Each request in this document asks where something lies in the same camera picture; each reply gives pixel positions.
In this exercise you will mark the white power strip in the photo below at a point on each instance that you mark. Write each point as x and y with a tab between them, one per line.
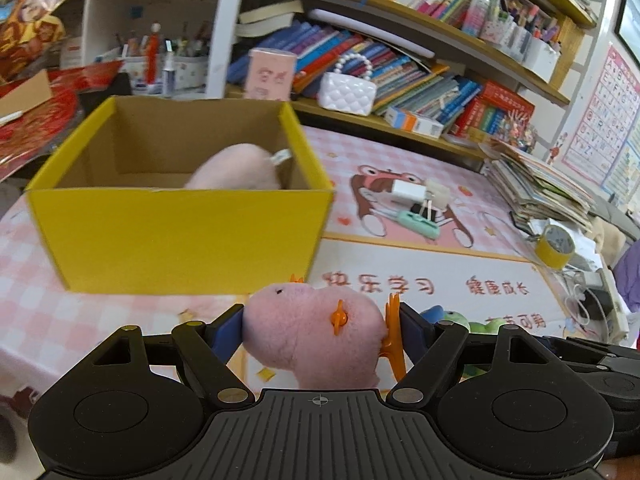
615	305

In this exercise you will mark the pink alphabet poster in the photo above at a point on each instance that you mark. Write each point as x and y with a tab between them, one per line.
597	110

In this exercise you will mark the mint green tool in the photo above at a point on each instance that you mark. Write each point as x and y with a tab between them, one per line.
420	226

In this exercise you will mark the beige cloth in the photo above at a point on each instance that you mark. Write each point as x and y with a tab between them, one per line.
605	237

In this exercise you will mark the thick book cream pages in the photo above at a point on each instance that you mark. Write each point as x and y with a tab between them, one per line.
270	17

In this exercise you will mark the small pink orange plush toy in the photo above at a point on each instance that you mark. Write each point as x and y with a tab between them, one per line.
300	330

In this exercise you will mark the brown cardboard lid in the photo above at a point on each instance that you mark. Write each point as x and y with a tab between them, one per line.
30	97

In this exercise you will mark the white flat board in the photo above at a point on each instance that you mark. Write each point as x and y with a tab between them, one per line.
370	30

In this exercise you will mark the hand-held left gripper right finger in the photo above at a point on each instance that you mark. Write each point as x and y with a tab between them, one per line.
415	335

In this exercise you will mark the stack of notebooks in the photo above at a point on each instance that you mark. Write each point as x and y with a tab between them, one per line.
540	190

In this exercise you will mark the yellow tape roll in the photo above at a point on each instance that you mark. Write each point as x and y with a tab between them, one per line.
550	252

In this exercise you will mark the large pink paw plush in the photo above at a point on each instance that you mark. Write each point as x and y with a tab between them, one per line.
230	170

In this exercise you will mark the green plush toy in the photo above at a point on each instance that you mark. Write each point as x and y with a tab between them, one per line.
456	319

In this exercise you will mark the orange white carton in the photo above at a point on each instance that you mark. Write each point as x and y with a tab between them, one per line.
412	122

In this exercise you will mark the red paper decorations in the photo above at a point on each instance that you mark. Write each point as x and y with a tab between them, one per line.
35	125

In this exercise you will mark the black power adapter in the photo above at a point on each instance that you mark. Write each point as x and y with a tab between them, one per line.
597	300

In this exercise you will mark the red dictionaries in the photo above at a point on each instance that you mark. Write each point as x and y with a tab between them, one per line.
495	110

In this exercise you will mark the black picture frame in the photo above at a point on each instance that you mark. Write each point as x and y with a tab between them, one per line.
631	15

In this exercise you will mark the white quilted handbag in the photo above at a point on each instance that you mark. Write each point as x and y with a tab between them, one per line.
349	95

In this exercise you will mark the long row of thin books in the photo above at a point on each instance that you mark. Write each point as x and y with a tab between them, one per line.
400	77

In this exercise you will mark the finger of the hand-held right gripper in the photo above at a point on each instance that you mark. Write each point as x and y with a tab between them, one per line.
575	347

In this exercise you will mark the white pen holder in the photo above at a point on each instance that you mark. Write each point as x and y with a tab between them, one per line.
542	60
505	35

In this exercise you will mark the yellow cardboard box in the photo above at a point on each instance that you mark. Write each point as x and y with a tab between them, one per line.
175	240

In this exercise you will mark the black clip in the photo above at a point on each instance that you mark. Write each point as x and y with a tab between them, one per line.
421	211

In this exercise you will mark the blue chart poster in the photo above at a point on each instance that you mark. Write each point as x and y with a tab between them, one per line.
625	160

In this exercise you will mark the foil figure decoration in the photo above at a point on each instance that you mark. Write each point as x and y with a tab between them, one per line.
30	25

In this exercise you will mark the wooden bookshelf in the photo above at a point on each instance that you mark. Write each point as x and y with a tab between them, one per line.
450	35

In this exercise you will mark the white cubby shelf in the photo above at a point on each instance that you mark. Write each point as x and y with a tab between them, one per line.
110	15

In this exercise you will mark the white pen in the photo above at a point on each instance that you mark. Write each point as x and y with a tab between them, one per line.
10	117

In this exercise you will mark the pink tissue box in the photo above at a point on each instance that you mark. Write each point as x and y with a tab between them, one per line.
270	75

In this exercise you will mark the clear pastel bottle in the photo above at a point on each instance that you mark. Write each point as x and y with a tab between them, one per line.
477	12

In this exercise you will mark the white patterned pen cup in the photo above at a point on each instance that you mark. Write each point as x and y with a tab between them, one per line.
185	72

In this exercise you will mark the purple garment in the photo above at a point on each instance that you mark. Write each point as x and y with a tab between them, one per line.
631	275

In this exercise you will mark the cream cube plug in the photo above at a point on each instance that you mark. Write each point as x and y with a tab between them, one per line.
440	194

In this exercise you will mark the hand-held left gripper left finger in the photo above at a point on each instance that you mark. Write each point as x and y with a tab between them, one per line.
227	332

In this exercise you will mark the colourful sparkly ornament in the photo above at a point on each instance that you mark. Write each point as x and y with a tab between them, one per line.
520	132

